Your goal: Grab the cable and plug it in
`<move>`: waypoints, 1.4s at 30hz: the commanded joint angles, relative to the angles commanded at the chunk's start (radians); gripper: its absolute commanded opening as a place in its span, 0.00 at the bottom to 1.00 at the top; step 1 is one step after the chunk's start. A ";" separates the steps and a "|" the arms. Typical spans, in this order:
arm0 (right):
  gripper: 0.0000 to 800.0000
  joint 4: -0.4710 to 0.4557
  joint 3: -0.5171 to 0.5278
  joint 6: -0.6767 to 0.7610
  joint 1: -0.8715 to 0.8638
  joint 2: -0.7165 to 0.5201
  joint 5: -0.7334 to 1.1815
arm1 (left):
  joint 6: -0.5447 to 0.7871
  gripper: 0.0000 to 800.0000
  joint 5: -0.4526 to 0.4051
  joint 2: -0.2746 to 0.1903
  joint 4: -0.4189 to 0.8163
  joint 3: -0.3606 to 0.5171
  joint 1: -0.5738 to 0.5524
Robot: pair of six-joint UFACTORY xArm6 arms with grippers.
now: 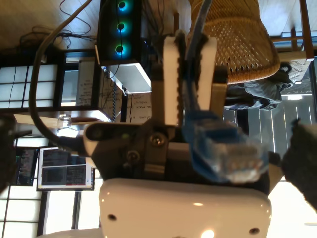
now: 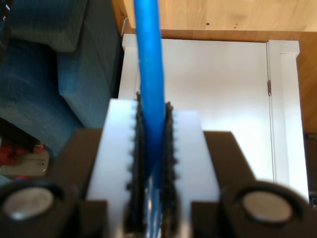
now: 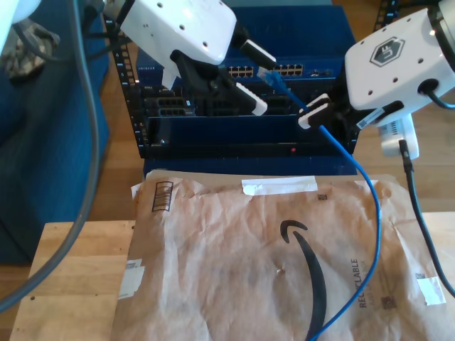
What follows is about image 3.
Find camouflage cloth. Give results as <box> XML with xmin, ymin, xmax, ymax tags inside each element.
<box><xmin>0</xmin><ymin>17</ymin><xmax>61</xmax><ymax>79</ymax></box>

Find black rack server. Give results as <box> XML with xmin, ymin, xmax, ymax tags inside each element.
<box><xmin>140</xmin><ymin>82</ymin><xmax>360</xmax><ymax>117</ymax></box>

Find blue base under rack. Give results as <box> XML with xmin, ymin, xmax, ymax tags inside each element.
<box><xmin>144</xmin><ymin>156</ymin><xmax>358</xmax><ymax>175</ymax></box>

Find blue network cable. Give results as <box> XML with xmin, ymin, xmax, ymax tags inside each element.
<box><xmin>256</xmin><ymin>67</ymin><xmax>383</xmax><ymax>341</ymax></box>

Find black equipment rack frame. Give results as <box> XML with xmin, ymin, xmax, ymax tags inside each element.
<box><xmin>105</xmin><ymin>0</ymin><xmax>399</xmax><ymax>159</ymax></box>

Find brown paper mailer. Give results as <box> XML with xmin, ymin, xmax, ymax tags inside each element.
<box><xmin>109</xmin><ymin>169</ymin><xmax>455</xmax><ymax>341</ymax></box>

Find blue sofa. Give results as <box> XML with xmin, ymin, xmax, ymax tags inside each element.
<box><xmin>0</xmin><ymin>0</ymin><xmax>111</xmax><ymax>266</ymax></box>

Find blue network switch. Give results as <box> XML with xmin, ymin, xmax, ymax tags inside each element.
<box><xmin>136</xmin><ymin>6</ymin><xmax>363</xmax><ymax>85</ymax></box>

